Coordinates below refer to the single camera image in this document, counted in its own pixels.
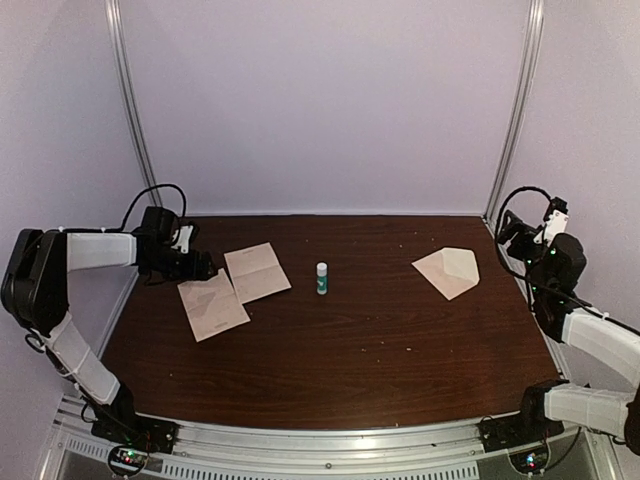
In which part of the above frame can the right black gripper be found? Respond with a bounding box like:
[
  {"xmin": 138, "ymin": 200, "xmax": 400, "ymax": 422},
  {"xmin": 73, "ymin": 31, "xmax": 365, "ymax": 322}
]
[{"xmin": 497, "ymin": 211, "xmax": 551, "ymax": 301}]

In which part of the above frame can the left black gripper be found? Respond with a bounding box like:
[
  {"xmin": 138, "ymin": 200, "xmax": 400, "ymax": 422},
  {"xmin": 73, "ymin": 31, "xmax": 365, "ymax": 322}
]
[{"xmin": 145, "ymin": 246, "xmax": 218, "ymax": 283}]

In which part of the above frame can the lined letter sheet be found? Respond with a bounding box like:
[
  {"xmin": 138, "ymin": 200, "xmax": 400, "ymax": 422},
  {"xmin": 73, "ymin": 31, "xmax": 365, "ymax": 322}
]
[{"xmin": 178, "ymin": 268, "xmax": 250, "ymax": 342}]

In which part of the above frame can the beige envelope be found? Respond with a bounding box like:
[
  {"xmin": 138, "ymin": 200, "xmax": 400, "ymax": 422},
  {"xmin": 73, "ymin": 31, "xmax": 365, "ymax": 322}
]
[{"xmin": 412, "ymin": 247, "xmax": 480, "ymax": 301}]

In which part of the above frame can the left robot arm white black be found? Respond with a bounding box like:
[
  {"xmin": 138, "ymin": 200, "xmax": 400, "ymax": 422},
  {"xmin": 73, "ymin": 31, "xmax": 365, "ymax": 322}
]
[{"xmin": 1, "ymin": 206, "xmax": 216, "ymax": 444}]

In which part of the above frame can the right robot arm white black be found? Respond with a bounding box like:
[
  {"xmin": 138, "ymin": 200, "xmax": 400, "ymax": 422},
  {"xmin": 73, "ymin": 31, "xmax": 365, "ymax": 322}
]
[{"xmin": 496, "ymin": 210, "xmax": 639, "ymax": 454}]

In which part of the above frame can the green white glue stick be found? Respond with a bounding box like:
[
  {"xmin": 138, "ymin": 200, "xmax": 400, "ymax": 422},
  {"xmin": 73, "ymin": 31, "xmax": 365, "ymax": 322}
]
[{"xmin": 316, "ymin": 262, "xmax": 328, "ymax": 295}]

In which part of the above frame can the right black braided cable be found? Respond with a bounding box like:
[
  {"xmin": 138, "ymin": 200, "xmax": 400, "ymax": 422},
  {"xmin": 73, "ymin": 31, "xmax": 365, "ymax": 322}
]
[{"xmin": 494, "ymin": 185, "xmax": 554, "ymax": 311}]

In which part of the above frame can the black braided cable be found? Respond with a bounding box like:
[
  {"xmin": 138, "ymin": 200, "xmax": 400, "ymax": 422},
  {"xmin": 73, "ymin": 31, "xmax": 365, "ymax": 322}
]
[
  {"xmin": 494, "ymin": 185, "xmax": 554, "ymax": 311},
  {"xmin": 117, "ymin": 183, "xmax": 189, "ymax": 234}
]

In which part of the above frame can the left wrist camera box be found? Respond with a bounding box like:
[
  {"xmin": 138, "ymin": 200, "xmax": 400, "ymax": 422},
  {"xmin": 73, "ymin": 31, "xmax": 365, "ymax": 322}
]
[{"xmin": 170, "ymin": 223, "xmax": 199, "ymax": 254}]

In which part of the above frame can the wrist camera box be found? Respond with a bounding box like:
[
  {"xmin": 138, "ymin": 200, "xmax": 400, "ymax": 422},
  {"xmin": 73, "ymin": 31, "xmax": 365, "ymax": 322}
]
[
  {"xmin": 170, "ymin": 223, "xmax": 199, "ymax": 254},
  {"xmin": 541, "ymin": 197, "xmax": 569, "ymax": 246}
]

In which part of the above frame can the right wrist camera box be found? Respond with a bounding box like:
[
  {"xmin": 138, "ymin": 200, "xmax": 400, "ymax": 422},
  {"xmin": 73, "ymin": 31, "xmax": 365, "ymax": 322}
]
[{"xmin": 541, "ymin": 197, "xmax": 569, "ymax": 246}]

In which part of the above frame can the left black braided cable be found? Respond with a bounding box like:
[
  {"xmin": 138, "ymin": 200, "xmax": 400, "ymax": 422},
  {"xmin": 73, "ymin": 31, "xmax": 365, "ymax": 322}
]
[{"xmin": 117, "ymin": 183, "xmax": 189, "ymax": 234}]

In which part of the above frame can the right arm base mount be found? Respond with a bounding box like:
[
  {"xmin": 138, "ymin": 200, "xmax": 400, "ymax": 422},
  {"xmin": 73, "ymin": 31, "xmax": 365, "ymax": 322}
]
[{"xmin": 477, "ymin": 413, "xmax": 565, "ymax": 477}]

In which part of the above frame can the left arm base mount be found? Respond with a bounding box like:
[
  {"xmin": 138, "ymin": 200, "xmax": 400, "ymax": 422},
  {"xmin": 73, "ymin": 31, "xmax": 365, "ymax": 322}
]
[{"xmin": 91, "ymin": 416, "xmax": 179, "ymax": 478}]

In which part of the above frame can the right aluminium frame post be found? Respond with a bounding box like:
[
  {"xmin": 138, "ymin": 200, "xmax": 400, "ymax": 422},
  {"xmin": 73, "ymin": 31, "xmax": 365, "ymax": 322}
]
[{"xmin": 483, "ymin": 0, "xmax": 545, "ymax": 224}]

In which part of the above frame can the aluminium frame post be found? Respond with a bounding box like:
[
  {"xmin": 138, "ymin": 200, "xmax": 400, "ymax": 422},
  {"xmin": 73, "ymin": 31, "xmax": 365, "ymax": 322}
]
[
  {"xmin": 104, "ymin": 0, "xmax": 157, "ymax": 188},
  {"xmin": 483, "ymin": 0, "xmax": 545, "ymax": 224}
]

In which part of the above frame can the left aluminium frame post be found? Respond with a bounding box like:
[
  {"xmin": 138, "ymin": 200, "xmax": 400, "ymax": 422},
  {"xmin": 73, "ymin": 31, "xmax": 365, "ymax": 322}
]
[{"xmin": 104, "ymin": 0, "xmax": 157, "ymax": 188}]

